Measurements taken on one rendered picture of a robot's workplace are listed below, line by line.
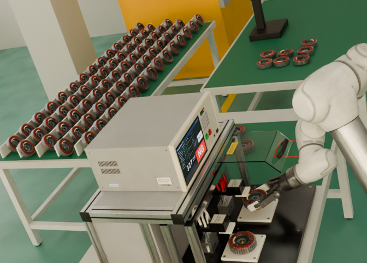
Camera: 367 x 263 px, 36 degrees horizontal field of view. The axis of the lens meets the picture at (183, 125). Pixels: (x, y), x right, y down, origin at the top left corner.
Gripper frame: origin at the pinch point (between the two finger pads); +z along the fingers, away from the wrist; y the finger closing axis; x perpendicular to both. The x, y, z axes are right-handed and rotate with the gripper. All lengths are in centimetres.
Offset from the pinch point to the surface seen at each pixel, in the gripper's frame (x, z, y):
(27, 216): -48, 195, -51
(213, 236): -4.8, 11.2, 23.7
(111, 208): -44, 21, 44
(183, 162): -39.7, -8.5, 28.8
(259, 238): 7.5, -1.6, 18.7
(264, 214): 6.6, -0.1, 3.6
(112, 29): -123, 360, -503
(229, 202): -4.9, 11.4, 0.6
